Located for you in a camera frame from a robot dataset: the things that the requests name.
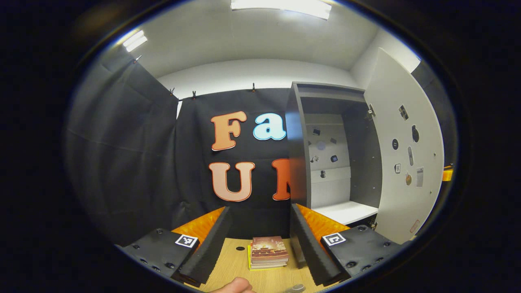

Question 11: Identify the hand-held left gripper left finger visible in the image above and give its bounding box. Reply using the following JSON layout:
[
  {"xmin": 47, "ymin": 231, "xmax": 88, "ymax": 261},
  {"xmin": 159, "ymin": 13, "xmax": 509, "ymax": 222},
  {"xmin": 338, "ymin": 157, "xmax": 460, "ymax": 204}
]
[{"xmin": 115, "ymin": 206, "xmax": 233, "ymax": 287}]

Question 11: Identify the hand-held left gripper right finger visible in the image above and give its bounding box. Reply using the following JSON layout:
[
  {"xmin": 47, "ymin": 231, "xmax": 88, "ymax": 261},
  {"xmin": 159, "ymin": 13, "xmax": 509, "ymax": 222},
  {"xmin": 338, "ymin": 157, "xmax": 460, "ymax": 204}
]
[{"xmin": 290, "ymin": 203, "xmax": 412, "ymax": 286}]

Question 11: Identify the grey cabinet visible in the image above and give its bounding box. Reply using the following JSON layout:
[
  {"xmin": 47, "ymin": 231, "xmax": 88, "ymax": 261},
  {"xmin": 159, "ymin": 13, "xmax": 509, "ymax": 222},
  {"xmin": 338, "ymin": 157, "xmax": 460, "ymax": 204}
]
[{"xmin": 285, "ymin": 81, "xmax": 383, "ymax": 228}]

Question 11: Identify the beige cabinet door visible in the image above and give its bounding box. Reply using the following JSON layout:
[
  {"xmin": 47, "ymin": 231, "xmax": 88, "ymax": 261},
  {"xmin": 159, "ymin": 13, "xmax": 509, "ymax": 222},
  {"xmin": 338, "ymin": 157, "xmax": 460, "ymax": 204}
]
[{"xmin": 363, "ymin": 48, "xmax": 445, "ymax": 245}]

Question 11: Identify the brown booklet stack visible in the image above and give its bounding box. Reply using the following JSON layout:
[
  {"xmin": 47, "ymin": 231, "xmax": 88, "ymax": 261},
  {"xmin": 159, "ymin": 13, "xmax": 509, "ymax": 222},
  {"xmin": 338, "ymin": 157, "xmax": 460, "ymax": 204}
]
[{"xmin": 247, "ymin": 236, "xmax": 289, "ymax": 271}]

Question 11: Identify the tan rounded object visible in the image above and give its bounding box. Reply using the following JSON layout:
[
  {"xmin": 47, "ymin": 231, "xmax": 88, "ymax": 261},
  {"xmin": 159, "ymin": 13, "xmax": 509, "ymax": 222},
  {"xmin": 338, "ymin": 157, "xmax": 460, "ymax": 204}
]
[{"xmin": 210, "ymin": 278, "xmax": 256, "ymax": 293}]

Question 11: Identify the black backdrop cloth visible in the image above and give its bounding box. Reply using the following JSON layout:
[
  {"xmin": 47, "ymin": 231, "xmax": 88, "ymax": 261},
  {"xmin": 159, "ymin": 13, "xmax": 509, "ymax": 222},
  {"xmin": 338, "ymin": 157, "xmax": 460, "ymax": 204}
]
[{"xmin": 65, "ymin": 55, "xmax": 458, "ymax": 249}]

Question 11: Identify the row of cloth clips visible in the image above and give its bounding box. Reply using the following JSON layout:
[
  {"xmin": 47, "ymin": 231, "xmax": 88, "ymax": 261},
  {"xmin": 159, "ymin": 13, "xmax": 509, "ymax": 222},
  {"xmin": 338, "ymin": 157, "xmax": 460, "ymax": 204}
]
[{"xmin": 134, "ymin": 55, "xmax": 258, "ymax": 100}]

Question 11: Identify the small ceiling light panel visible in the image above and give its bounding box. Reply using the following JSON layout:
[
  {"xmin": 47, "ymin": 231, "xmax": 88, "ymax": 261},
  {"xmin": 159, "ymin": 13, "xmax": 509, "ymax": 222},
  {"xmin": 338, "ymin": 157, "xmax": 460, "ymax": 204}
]
[{"xmin": 123, "ymin": 30, "xmax": 148, "ymax": 52}]

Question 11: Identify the large ceiling light panel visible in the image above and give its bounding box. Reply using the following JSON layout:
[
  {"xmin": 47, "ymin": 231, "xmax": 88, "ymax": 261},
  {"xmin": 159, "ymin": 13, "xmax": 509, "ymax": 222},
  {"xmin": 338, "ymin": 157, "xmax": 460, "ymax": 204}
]
[{"xmin": 231, "ymin": 0, "xmax": 332, "ymax": 20}]

